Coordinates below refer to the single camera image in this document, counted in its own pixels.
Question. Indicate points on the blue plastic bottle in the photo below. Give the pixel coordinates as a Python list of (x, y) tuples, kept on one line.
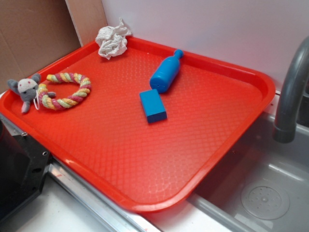
[(166, 72)]

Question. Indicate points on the blue rectangular block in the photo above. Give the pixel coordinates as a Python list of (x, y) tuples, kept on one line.
[(153, 106)]

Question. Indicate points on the red plastic tray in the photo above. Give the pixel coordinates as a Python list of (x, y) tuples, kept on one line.
[(106, 139)]

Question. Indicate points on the crumpled white paper towel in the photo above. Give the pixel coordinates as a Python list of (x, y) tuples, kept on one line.
[(112, 40)]

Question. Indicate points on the grey plastic sink basin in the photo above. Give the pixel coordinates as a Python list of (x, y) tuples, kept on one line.
[(259, 186)]

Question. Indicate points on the grey plush mouse toy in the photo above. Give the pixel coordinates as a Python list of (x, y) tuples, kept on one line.
[(28, 90)]

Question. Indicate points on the grey sink faucet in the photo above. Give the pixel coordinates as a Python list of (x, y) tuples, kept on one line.
[(293, 105)]

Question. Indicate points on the brown cardboard panel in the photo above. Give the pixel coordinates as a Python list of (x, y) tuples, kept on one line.
[(35, 33)]

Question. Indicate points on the multicolour rope ring toy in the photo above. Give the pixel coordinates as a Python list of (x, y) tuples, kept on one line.
[(72, 100)]

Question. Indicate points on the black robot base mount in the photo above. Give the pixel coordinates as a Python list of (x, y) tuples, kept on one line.
[(24, 163)]

